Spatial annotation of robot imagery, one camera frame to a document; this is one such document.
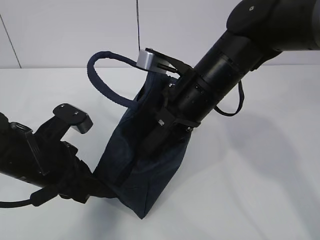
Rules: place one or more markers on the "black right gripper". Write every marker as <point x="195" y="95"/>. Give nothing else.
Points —
<point x="180" y="107"/>

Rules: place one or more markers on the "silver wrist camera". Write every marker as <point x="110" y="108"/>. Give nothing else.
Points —
<point x="73" y="117"/>
<point x="153" y="61"/>

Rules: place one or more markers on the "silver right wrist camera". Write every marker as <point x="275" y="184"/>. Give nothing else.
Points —
<point x="153" y="61"/>

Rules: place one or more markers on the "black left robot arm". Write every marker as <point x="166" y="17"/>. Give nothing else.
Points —
<point x="16" y="159"/>

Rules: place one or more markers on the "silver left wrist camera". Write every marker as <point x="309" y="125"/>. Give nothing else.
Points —
<point x="73" y="117"/>

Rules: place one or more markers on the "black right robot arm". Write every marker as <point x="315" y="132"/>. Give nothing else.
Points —
<point x="256" y="31"/>

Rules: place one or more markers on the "dark blue lunch bag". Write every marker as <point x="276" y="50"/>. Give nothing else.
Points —
<point x="136" y="177"/>

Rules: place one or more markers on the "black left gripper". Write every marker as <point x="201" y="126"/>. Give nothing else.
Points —
<point x="61" y="171"/>

